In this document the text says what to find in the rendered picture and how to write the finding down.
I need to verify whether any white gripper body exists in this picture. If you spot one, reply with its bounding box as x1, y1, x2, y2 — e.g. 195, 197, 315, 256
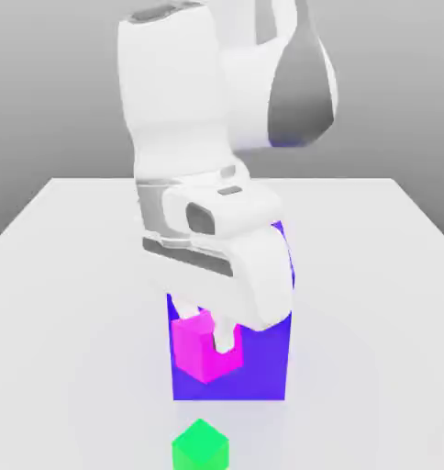
141, 224, 295, 332

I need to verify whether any small magenta cube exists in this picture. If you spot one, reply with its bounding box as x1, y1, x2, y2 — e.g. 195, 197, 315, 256
171, 308, 244, 386

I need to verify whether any small green cube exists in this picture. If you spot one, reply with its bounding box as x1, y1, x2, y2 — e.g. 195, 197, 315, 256
171, 418, 231, 470

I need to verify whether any large blue box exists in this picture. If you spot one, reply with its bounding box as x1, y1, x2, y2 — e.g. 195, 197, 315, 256
165, 218, 297, 402

